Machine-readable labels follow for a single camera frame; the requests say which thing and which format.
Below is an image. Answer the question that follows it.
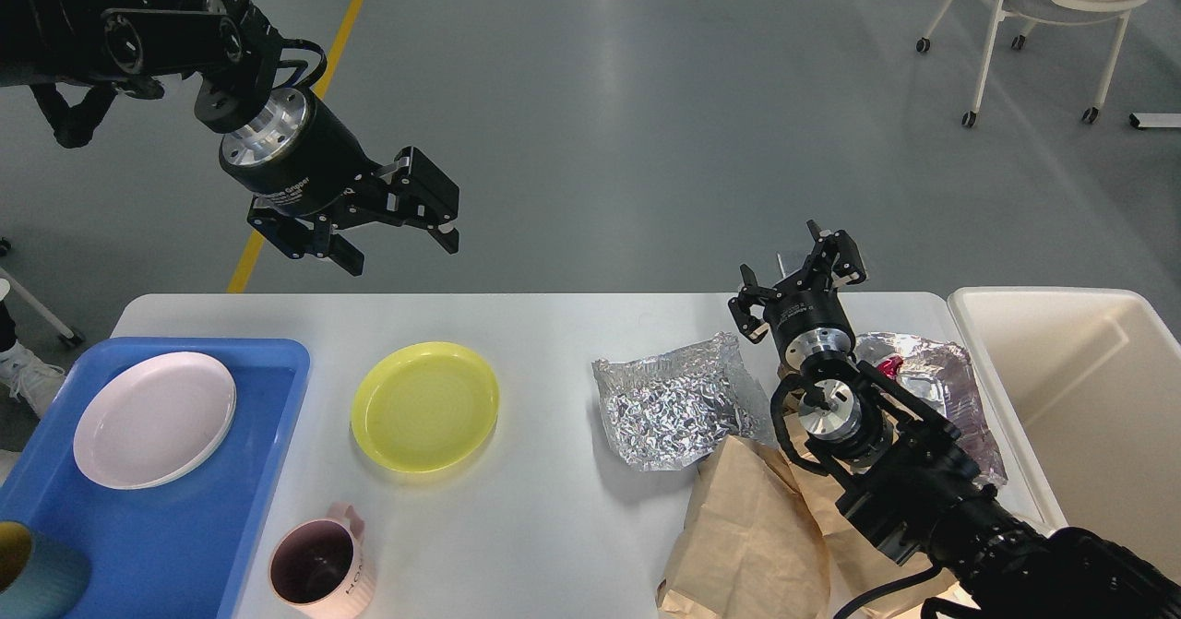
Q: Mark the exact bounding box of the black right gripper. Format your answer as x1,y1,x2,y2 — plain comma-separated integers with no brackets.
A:
727,220,867,369

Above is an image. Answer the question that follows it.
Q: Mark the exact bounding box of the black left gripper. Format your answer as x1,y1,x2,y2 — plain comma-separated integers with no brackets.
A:
218,87,459,276

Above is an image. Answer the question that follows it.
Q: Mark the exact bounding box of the yellow plastic plate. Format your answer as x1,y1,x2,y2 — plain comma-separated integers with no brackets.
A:
350,341,500,473

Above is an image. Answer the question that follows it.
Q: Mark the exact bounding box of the pink ribbed mug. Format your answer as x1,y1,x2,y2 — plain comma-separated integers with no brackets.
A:
268,502,376,618

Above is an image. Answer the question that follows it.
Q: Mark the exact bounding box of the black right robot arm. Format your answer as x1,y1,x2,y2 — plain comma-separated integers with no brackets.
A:
727,222,1180,618

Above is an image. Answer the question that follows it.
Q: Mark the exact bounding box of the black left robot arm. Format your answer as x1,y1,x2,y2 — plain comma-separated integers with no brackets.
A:
1,0,459,276

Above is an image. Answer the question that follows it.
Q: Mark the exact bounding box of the crumpled aluminium foil sheet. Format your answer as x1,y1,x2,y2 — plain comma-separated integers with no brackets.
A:
591,333,775,471

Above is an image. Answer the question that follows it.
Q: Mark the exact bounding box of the brown paper bag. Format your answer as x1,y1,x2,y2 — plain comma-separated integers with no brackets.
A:
655,435,929,618

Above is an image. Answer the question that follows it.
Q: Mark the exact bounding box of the white plate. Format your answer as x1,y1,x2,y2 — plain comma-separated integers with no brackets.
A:
72,351,237,491

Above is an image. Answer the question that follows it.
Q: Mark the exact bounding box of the beige plastic bin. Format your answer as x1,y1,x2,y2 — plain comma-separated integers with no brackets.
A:
950,287,1180,580

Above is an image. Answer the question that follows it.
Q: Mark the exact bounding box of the person in black clothes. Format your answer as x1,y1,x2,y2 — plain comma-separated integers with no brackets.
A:
1,302,66,419

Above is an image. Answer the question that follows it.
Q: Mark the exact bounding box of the blue plastic tray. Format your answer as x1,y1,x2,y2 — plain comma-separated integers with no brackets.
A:
1,337,311,618

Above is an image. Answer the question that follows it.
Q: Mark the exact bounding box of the white bar on floor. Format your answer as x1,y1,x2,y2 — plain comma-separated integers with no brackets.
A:
1127,112,1181,130

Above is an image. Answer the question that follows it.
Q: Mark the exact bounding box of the teal cup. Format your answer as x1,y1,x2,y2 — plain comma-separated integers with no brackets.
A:
1,519,92,618

